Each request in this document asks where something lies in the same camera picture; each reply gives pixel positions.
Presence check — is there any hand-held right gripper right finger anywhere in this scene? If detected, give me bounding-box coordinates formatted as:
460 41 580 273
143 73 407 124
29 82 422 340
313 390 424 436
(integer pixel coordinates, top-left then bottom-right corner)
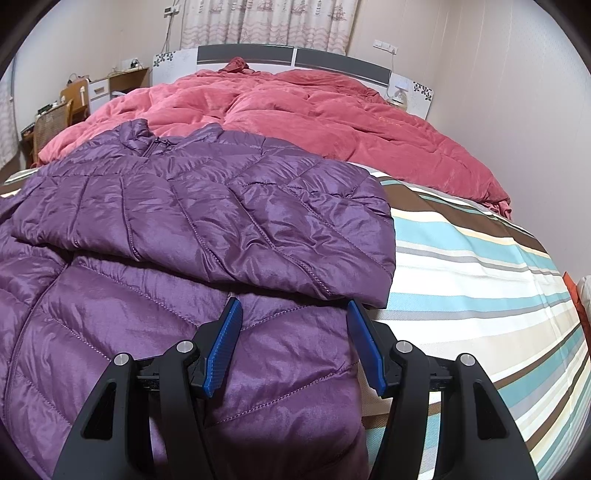
346 299 540 480

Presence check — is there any rattan back chair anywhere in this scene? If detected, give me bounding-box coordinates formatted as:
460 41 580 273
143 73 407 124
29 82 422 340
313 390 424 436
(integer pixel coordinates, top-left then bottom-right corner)
32 99 75 155

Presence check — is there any striped bed sheet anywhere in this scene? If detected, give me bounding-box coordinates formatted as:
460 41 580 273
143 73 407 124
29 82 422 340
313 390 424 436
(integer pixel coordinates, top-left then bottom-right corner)
0 161 587 480

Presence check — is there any purple down jacket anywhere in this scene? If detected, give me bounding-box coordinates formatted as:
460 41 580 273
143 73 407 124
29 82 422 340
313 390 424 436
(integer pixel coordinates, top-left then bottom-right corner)
0 119 397 480

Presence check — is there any white drawer cabinet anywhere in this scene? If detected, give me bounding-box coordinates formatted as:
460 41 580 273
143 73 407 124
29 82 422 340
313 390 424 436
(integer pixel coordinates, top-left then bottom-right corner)
88 76 112 112

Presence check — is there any red quilted comforter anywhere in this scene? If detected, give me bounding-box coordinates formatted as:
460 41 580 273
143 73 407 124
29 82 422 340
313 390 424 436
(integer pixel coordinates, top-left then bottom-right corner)
36 58 511 217

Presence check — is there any red white cloth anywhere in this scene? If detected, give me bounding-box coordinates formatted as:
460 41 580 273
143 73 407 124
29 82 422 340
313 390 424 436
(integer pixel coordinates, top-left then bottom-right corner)
563 272 591 324

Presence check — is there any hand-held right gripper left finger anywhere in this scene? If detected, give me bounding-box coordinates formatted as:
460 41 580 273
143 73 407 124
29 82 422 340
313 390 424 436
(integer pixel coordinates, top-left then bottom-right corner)
52 298 244 480

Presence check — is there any grey white headboard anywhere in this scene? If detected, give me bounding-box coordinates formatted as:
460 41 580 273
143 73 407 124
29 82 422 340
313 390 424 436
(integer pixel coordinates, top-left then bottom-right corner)
152 45 435 116

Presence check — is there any wooden bedside desk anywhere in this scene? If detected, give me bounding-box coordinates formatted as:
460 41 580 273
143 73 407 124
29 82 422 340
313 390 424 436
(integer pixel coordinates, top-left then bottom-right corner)
108 67 151 93

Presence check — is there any wooden chair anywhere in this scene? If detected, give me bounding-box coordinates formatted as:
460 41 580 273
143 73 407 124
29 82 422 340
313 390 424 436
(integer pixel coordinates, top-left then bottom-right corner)
60 78 90 125

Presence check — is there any patterned window curtain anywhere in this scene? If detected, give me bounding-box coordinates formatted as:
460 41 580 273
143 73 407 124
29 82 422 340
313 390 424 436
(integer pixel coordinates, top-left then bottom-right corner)
0 78 17 171
180 0 356 56

